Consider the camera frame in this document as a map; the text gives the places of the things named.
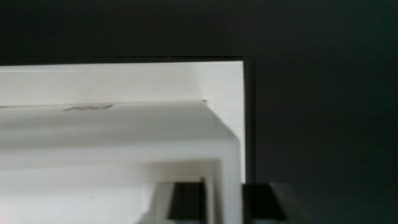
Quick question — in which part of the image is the white drawer cabinet housing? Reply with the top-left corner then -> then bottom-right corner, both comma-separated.
0,61 -> 244,224

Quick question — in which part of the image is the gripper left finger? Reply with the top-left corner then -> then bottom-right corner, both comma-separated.
152,178 -> 211,224

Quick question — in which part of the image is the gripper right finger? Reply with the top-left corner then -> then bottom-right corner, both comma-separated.
239,181 -> 315,224

